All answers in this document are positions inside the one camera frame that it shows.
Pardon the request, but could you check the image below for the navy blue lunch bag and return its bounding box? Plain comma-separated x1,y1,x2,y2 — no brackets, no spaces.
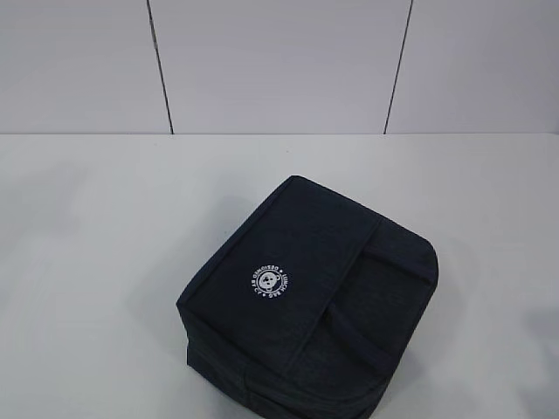
176,175,438,418

